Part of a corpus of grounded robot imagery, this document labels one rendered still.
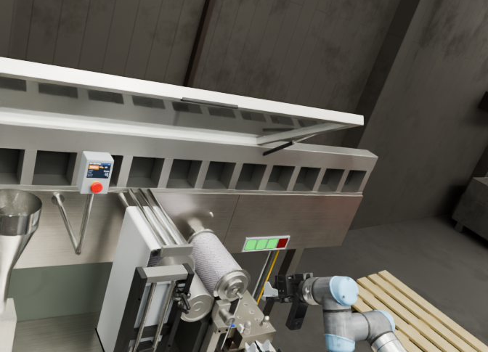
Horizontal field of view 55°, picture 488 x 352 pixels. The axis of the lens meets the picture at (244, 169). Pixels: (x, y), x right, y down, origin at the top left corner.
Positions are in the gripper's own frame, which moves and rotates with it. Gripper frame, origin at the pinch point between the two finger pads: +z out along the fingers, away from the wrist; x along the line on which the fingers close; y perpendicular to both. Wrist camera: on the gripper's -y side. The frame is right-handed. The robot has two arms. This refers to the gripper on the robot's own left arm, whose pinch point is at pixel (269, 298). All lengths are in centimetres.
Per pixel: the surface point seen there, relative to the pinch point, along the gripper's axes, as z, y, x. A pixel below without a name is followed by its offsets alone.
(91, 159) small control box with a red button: -10, 40, 59
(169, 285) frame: 0.7, 7.2, 34.2
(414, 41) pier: 96, 191, -260
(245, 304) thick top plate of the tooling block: 42.7, -4.8, -20.3
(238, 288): 17.1, 3.3, -0.1
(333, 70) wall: 130, 165, -190
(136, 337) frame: 12.0, -6.7, 40.2
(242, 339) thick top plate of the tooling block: 30.2, -15.9, -8.6
